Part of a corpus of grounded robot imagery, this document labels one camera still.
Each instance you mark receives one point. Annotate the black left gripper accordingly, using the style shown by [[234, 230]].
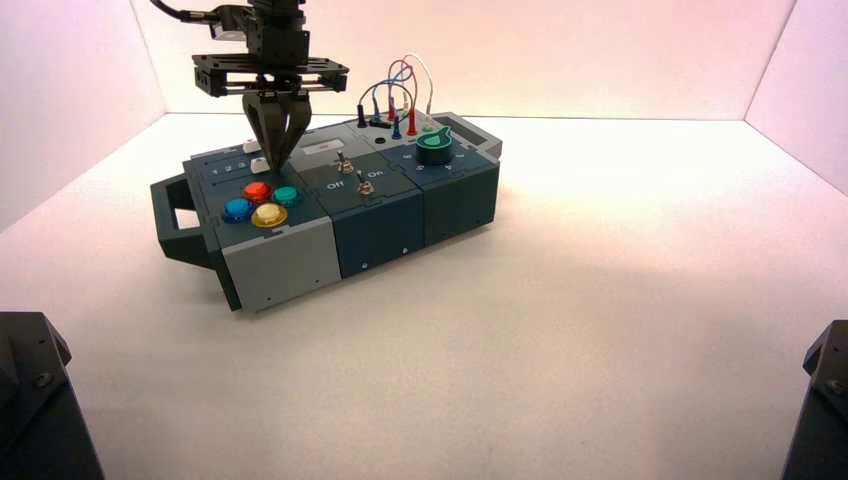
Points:
[[278, 46]]

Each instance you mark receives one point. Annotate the white slider knob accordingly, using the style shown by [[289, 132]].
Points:
[[250, 145], [259, 164]]

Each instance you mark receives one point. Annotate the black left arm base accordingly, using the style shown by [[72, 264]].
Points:
[[40, 404]]

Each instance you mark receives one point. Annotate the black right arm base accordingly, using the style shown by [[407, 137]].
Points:
[[825, 411]]

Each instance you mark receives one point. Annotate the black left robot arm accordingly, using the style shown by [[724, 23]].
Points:
[[278, 6]]

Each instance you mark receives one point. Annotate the teal push button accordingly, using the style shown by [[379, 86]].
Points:
[[287, 196]]

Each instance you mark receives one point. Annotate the red push button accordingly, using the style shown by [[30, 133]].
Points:
[[256, 193]]

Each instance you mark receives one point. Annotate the yellow push button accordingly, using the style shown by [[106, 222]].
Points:
[[269, 215]]

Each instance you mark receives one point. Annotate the blue push button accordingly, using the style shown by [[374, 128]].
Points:
[[237, 210]]

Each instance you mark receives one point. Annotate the blue grey control box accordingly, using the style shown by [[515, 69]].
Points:
[[384, 225]]

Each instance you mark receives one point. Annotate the green rotary knob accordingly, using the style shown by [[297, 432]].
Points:
[[434, 154]]

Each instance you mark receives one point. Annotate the metal toggle switch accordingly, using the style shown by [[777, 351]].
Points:
[[364, 187], [344, 164]]

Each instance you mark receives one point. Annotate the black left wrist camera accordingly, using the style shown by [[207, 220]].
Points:
[[232, 20]]

